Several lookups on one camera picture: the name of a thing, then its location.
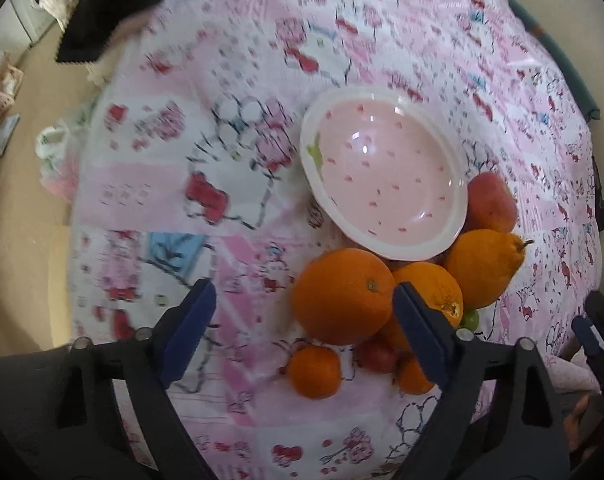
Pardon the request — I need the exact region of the bumpy orange with stem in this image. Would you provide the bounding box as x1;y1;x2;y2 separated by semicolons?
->
443;229;534;310

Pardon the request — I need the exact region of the red cherry tomato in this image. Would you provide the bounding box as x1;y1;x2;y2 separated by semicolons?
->
354;335;398;374

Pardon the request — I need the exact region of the pink cartoon print bedsheet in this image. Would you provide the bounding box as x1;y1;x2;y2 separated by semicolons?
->
69;0;601;479

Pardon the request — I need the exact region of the orange with torn peel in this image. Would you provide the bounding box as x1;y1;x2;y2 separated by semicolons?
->
393;261;463;327

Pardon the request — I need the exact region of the black cloth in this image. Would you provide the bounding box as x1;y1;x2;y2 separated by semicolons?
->
56;0;161;64

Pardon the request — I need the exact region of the red apple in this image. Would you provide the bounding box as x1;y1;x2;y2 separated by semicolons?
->
464;172;518;233

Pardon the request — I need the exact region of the teal bed edge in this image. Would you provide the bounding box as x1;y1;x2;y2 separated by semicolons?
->
508;0;601;122

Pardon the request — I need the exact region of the green grape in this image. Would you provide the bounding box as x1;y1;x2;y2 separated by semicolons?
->
460;309;480;333

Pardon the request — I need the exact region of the white plastic bag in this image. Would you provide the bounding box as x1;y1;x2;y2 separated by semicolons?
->
35;106;90;204

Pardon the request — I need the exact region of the white washing machine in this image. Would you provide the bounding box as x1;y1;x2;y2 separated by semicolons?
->
6;0;58;47

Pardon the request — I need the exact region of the large round orange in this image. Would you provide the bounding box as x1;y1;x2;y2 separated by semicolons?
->
291;248;395;346

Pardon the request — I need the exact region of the pink strawberry pattern bowl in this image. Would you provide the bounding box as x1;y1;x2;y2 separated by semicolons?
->
300;86;468;261

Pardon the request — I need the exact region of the small mandarin orange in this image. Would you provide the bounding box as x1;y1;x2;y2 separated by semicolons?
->
287;346;342;400

